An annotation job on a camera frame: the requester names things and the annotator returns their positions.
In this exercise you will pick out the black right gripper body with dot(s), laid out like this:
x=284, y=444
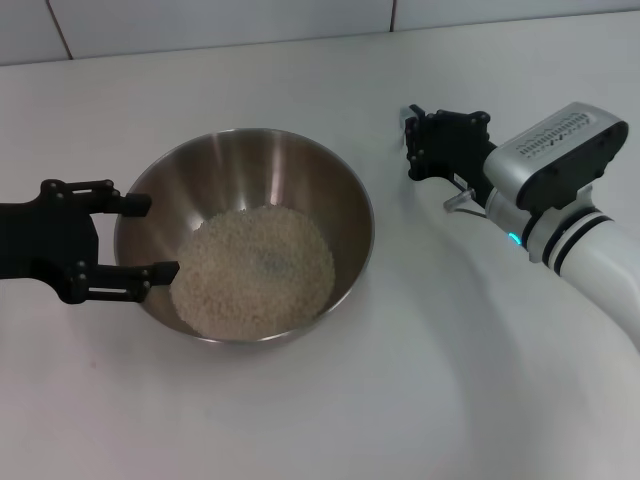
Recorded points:
x=457, y=145

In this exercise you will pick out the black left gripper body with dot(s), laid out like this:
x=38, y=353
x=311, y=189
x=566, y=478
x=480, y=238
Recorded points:
x=40, y=235

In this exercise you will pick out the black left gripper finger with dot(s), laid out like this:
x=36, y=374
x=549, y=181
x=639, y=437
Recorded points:
x=125, y=277
x=132, y=205

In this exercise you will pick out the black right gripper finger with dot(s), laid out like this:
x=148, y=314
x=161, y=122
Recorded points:
x=416, y=155
x=417, y=120

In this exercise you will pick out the stainless steel mixing bowl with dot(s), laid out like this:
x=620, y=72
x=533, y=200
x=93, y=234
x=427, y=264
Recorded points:
x=250, y=170

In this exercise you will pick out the white rice grains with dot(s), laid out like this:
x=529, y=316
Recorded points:
x=250, y=275

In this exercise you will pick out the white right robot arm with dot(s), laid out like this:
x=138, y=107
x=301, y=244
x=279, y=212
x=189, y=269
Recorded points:
x=600, y=260

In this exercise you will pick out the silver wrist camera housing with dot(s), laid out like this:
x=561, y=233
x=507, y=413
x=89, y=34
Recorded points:
x=550, y=150

